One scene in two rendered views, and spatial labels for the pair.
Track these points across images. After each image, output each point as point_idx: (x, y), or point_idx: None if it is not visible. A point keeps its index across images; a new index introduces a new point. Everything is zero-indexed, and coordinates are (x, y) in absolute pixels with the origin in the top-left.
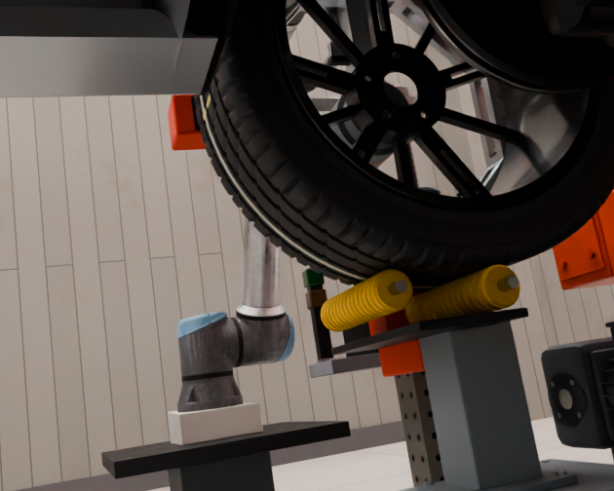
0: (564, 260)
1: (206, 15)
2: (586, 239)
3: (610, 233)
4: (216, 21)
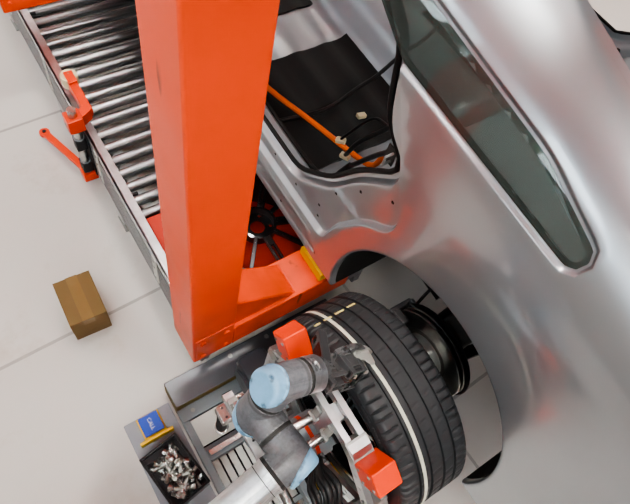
0: (205, 354)
1: (489, 466)
2: (224, 341)
3: (239, 332)
4: (490, 462)
